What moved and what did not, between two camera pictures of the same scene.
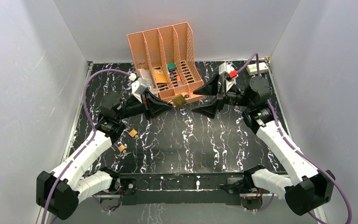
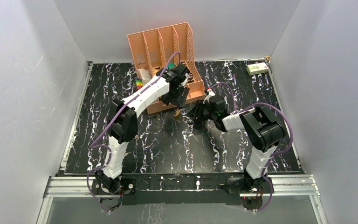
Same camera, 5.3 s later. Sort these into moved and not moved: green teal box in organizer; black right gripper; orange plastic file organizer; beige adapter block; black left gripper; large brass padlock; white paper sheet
Moved: large brass padlock; black right gripper; black left gripper
Not moved: orange plastic file organizer; beige adapter block; green teal box in organizer; white paper sheet
